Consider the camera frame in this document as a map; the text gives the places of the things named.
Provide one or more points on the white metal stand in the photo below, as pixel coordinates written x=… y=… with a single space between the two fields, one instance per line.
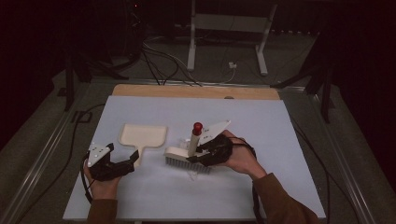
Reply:
x=192 y=46

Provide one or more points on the aluminium floor rail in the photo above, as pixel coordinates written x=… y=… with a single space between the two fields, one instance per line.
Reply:
x=46 y=149
x=342 y=161

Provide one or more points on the black tripod stand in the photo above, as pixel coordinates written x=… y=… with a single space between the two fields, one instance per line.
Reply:
x=69 y=84
x=326 y=99

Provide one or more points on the black equipment rack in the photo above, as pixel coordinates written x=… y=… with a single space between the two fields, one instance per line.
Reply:
x=134 y=31

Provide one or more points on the cream brush with red tip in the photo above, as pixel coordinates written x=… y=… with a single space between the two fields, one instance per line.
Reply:
x=177 y=154

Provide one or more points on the person's right hand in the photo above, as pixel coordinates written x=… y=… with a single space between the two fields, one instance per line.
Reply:
x=244 y=158

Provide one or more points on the cream plastic dustpan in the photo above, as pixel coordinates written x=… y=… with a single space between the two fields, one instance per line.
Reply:
x=143 y=137

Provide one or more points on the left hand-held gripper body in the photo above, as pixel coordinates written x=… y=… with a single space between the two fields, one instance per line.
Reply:
x=96 y=154

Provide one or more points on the person's left hand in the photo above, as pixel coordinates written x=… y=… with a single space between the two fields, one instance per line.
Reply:
x=104 y=189

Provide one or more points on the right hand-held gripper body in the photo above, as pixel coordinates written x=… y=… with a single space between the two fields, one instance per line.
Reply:
x=218 y=149

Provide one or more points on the white plug adapter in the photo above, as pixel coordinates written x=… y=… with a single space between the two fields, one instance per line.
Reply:
x=232 y=65

